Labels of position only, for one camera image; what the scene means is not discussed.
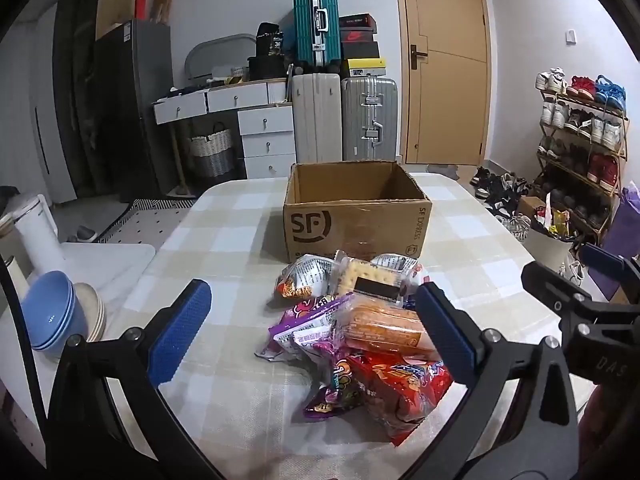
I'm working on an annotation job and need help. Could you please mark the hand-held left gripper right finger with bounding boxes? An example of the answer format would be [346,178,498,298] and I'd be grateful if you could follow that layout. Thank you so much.
[415,282,583,441]

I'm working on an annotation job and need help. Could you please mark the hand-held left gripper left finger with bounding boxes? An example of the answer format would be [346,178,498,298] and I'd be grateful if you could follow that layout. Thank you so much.
[47,280,212,441]

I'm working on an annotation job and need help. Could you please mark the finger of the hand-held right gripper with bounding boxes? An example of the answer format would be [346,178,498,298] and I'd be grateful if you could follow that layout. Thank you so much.
[581,243,640,301]
[521,262,596,331]

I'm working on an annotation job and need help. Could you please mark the orange biscuit packet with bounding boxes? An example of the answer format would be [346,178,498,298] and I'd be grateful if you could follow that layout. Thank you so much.
[334,294,441,363]

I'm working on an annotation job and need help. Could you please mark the red snack packet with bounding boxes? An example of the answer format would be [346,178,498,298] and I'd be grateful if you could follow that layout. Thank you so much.
[345,352,453,447]

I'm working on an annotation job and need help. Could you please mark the silver orange snack packet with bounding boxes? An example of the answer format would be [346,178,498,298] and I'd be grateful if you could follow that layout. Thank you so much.
[272,254,337,301]
[372,254,431,301]

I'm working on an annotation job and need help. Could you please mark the clear cracker packet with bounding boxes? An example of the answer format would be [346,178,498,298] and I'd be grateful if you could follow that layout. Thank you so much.
[332,250,408,306]

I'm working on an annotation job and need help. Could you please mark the purple snack packet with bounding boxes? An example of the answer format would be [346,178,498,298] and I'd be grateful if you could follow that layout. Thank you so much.
[255,294,353,361]
[302,355,366,418]

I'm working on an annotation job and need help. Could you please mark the brown cardboard box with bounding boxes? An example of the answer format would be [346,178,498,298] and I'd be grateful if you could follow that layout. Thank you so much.
[282,160,433,264]

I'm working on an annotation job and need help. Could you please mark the purple bag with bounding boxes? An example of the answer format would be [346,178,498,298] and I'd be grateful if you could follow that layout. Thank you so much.
[602,185,640,301]

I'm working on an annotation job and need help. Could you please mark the white waste bin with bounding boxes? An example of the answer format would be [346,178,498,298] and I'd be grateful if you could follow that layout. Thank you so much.
[522,225,576,271]

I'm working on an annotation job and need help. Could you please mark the small cardboard box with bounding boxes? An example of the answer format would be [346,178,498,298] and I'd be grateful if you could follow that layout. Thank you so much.
[517,196,547,218]

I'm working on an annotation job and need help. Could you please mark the beige checked tablecloth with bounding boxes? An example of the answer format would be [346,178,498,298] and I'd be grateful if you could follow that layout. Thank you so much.
[102,172,596,480]

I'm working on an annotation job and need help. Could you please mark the wooden shoe rack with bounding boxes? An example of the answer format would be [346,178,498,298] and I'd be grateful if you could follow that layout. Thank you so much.
[535,67,630,246]

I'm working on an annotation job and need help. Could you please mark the stacked beige plates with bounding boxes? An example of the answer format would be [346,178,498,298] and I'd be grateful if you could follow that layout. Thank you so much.
[72,282,107,343]

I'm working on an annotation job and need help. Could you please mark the blue bowl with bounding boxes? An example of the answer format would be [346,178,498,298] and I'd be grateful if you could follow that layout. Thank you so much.
[31,280,90,359]
[20,270,76,348]

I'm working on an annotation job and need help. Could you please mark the white side table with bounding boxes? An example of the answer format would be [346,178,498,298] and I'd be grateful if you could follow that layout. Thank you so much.
[0,241,157,461]

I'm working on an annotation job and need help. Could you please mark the pile of dark shoes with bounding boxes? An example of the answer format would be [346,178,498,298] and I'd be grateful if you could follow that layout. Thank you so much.
[470,165,533,246]

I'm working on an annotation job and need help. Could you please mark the black white patterned rug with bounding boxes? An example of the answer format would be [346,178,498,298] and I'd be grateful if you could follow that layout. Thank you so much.
[97,197,198,243]

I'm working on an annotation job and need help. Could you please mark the rows of sneakers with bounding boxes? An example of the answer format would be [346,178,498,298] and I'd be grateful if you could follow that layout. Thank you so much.
[535,66,628,231]

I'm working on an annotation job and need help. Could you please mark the white lidded bin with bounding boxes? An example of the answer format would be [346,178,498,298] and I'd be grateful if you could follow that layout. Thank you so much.
[10,194,68,276]

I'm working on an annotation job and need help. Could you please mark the woven laundry basket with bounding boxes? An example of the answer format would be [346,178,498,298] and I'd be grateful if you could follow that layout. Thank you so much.
[187,122,235,177]

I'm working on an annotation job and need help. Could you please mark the wooden door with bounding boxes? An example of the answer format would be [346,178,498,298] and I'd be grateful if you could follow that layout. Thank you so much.
[393,0,493,166]

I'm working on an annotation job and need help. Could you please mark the white desk with drawers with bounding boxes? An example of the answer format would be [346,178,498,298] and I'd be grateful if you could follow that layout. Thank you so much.
[152,79,296,181]

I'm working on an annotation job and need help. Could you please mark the dark grey fridge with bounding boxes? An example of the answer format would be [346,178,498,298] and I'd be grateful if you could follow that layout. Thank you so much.
[92,20,176,202]

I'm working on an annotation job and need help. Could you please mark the silver suitcase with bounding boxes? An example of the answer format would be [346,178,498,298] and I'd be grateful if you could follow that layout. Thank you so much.
[341,77,399,162]

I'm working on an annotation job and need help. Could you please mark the beige suitcase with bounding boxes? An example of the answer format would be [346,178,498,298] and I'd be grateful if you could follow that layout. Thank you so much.
[291,73,343,165]

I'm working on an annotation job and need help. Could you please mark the black cabinet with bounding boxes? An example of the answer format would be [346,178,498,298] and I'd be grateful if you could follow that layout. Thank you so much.
[52,0,101,201]

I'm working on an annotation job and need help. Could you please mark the white wardrobe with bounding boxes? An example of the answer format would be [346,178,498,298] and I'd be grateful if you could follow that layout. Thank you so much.
[25,0,78,206]

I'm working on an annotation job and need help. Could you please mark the small white basket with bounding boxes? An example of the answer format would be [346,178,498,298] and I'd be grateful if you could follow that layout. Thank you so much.
[212,65,248,83]

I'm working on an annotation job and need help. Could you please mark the black storage box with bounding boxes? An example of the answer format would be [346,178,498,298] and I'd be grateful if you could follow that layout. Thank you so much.
[247,56,293,81]

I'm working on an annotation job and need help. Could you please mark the grey oval board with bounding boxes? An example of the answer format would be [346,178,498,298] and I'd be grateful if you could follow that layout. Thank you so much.
[184,34,257,83]

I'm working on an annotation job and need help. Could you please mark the yellow black shoe box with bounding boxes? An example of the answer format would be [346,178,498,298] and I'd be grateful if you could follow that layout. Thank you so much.
[345,57,388,79]

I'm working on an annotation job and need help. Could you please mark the black paper bag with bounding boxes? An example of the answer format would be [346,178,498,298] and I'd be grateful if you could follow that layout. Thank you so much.
[256,22,285,57]

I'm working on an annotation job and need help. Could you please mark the teal suitcase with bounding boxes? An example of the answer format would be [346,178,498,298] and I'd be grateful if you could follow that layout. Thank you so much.
[292,0,342,73]

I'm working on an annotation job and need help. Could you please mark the wooden handled broom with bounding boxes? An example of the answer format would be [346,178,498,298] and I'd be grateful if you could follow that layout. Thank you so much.
[167,125,196,197]

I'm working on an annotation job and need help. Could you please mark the black cable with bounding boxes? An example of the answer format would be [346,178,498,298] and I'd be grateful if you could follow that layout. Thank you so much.
[0,254,56,461]

